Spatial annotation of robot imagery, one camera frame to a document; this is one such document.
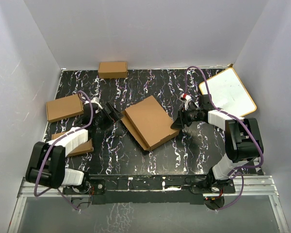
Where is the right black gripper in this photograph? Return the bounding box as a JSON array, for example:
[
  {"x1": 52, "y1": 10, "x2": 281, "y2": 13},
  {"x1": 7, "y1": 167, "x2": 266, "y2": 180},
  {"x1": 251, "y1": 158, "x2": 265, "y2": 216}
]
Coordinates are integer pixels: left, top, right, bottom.
[{"x1": 171, "y1": 105, "x2": 203, "y2": 130}]

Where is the aluminium frame rail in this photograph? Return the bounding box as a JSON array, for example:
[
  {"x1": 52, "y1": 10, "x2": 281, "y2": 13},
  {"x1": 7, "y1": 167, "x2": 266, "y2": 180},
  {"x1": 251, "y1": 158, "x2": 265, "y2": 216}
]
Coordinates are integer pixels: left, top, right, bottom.
[{"x1": 8, "y1": 121, "x2": 291, "y2": 233}]

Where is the large cardboard box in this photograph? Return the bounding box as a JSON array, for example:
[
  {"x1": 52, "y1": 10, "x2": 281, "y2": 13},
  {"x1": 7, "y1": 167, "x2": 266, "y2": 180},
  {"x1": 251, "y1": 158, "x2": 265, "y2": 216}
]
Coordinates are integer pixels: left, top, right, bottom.
[{"x1": 121, "y1": 96, "x2": 179, "y2": 151}]

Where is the folded cardboard box left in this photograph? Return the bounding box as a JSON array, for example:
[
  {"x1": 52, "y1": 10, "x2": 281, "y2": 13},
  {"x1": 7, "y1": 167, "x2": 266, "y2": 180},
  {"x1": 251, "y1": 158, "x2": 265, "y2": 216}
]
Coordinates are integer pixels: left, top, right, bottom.
[{"x1": 46, "y1": 94, "x2": 83, "y2": 123}]

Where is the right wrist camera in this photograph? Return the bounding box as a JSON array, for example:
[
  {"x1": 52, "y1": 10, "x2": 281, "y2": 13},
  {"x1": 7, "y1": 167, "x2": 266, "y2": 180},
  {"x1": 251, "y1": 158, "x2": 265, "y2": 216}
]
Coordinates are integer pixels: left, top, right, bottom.
[{"x1": 179, "y1": 93, "x2": 197, "y2": 110}]

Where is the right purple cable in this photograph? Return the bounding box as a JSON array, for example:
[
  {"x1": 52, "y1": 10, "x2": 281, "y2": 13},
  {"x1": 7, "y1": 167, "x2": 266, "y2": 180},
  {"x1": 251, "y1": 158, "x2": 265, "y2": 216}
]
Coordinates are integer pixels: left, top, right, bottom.
[{"x1": 184, "y1": 66, "x2": 265, "y2": 211}]

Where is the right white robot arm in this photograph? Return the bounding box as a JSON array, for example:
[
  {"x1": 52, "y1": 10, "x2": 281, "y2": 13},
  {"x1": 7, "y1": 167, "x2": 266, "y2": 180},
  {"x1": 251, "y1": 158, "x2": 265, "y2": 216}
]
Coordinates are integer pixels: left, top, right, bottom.
[{"x1": 171, "y1": 94, "x2": 263, "y2": 193}]

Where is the folded cardboard box front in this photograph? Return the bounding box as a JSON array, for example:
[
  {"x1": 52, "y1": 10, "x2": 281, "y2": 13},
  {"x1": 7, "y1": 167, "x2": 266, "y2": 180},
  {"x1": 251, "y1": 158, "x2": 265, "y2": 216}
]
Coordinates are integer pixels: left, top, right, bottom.
[{"x1": 51, "y1": 132, "x2": 94, "y2": 157}]

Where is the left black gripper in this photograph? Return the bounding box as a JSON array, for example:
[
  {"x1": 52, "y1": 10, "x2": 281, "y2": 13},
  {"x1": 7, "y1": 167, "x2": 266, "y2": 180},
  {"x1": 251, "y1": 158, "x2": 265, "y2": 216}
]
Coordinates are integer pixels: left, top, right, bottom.
[{"x1": 94, "y1": 102, "x2": 125, "y2": 132}]

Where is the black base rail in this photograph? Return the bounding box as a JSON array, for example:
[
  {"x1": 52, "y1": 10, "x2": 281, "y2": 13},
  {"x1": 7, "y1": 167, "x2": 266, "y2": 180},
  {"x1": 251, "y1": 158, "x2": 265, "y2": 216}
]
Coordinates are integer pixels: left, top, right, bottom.
[{"x1": 63, "y1": 174, "x2": 235, "y2": 208}]

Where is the folded cardboard box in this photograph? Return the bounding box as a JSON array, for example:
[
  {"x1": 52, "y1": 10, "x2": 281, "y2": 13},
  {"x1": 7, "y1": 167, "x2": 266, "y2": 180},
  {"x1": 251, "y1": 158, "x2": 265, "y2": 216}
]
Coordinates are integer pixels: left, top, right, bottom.
[
  {"x1": 98, "y1": 62, "x2": 128, "y2": 79},
  {"x1": 46, "y1": 94, "x2": 83, "y2": 123},
  {"x1": 51, "y1": 132, "x2": 94, "y2": 157}
]

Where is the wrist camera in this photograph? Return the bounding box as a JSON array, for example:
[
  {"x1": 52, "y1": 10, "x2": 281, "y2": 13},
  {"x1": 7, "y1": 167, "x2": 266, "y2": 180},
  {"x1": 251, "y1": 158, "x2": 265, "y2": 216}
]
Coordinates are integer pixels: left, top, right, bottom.
[
  {"x1": 179, "y1": 93, "x2": 197, "y2": 110},
  {"x1": 91, "y1": 97, "x2": 100, "y2": 104}
]

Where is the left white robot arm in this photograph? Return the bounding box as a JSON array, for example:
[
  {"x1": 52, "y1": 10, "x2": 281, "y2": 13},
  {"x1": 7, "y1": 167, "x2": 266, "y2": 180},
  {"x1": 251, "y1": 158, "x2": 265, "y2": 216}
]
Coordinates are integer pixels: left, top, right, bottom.
[{"x1": 25, "y1": 102, "x2": 123, "y2": 194}]

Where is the folded cardboard box back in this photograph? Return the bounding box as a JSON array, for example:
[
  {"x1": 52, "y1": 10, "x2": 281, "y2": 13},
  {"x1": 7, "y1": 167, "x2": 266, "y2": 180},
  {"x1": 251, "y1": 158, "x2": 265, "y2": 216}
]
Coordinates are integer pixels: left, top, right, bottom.
[{"x1": 98, "y1": 62, "x2": 128, "y2": 79}]

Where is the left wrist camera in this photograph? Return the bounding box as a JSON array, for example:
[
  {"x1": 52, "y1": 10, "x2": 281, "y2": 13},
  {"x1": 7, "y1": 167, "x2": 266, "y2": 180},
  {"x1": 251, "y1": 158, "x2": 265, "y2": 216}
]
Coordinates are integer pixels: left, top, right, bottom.
[{"x1": 91, "y1": 97, "x2": 100, "y2": 104}]

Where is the purple cable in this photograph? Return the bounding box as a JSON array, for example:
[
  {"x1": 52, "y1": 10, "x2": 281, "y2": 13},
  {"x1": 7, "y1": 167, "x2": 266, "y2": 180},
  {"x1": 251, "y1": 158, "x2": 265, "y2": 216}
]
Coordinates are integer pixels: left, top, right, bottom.
[
  {"x1": 184, "y1": 66, "x2": 265, "y2": 211},
  {"x1": 34, "y1": 90, "x2": 94, "y2": 211}
]

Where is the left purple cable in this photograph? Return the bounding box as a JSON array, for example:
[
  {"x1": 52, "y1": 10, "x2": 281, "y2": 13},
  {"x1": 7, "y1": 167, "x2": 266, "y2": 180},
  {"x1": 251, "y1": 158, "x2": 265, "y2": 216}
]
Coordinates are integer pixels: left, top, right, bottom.
[{"x1": 34, "y1": 90, "x2": 94, "y2": 211}]

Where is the white board yellow rim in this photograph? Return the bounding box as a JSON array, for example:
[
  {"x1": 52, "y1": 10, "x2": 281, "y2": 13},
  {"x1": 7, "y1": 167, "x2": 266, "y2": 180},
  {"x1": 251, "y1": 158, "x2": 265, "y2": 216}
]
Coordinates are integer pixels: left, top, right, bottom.
[{"x1": 199, "y1": 67, "x2": 257, "y2": 117}]

